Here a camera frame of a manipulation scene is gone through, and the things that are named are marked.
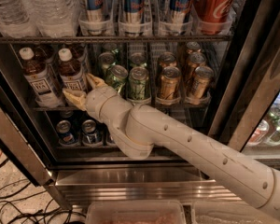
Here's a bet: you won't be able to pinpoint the left clear water bottle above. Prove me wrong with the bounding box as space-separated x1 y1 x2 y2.
0 0 37 38

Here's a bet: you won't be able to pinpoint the middle right gold can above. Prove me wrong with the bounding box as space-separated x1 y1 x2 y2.
183 52 206 83

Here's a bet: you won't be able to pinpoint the middle Red Bull can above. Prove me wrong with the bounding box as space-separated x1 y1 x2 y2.
122 0 145 36

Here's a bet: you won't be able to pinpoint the green can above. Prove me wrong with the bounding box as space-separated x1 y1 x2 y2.
128 66 148 100
105 65 128 94
98 52 117 77
102 43 119 57
129 52 147 68

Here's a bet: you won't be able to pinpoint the wire shelf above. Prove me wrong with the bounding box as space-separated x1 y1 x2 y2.
0 35 232 44
33 103 208 111

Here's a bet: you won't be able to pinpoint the back right gold can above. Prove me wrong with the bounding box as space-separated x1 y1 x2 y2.
177 41 202 63

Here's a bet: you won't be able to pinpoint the left clear plastic bin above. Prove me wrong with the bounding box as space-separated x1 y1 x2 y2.
85 200 186 224

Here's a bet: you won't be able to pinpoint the tea bottle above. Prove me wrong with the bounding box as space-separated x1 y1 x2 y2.
20 48 64 108
35 44 58 73
69 44 90 73
58 49 88 91

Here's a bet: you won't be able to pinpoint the pepsi can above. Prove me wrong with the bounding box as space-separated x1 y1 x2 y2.
81 119 102 147
56 120 78 147

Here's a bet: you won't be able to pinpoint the gold can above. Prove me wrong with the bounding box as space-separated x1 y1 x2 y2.
183 52 206 83
187 66 214 98
177 41 202 63
158 66 181 100
157 51 177 74

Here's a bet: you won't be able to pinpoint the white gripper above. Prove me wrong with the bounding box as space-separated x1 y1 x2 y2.
63 73 118 120

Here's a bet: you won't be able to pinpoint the left Pepsi can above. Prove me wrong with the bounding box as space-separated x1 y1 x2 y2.
56 120 78 147

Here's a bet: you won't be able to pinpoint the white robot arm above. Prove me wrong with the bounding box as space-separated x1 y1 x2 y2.
63 74 280 221

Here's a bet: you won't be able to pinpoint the right clear water bottle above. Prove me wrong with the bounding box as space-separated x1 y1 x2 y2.
30 0 79 38

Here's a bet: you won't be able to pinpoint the left Red Bull can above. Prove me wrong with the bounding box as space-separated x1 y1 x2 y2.
84 0 112 35

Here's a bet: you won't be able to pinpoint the red Coca-Cola can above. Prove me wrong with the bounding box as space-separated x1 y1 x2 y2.
194 0 233 35

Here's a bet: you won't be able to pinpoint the black floor cables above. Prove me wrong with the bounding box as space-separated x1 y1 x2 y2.
0 157 87 224

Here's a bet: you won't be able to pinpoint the upper wire shelf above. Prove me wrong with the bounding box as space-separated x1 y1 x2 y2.
0 35 232 44

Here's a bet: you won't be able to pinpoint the middle wire shelf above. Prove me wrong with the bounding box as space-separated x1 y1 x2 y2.
33 103 208 111

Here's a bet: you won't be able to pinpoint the right Red Bull can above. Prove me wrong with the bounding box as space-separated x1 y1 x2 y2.
159 0 192 35

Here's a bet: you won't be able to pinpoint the clear plastic bin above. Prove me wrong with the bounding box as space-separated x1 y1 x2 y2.
191 201 280 224
85 200 186 224

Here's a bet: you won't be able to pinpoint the front left gold can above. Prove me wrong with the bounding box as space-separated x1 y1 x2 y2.
158 66 181 100

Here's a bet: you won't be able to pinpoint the clear water bottle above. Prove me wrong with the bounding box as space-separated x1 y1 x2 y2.
30 0 79 38
0 0 37 38

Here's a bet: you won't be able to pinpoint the right clear plastic bin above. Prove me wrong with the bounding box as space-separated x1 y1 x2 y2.
191 201 280 224

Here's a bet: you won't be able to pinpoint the front right gold can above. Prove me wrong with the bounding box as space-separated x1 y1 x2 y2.
187 66 214 98

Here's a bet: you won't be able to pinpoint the red bull can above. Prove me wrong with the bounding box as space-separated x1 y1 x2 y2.
122 0 145 36
84 0 112 35
159 0 192 35

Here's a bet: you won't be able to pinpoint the middle Pepsi can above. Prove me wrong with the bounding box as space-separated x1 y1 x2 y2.
81 119 102 147

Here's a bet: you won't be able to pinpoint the steel fridge door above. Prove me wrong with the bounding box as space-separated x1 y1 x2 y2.
0 63 54 187

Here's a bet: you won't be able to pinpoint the middle left gold can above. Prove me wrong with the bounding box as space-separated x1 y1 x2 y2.
157 51 177 74

